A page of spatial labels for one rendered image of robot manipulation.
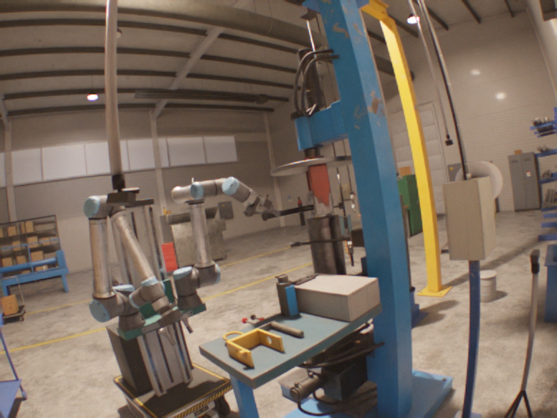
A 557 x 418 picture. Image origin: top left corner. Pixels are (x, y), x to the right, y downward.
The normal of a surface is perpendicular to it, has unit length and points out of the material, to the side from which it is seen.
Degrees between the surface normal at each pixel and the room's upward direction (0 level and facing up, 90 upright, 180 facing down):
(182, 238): 90
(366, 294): 90
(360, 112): 90
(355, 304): 90
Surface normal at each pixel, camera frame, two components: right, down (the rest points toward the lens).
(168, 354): 0.74, -0.10
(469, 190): -0.76, 0.14
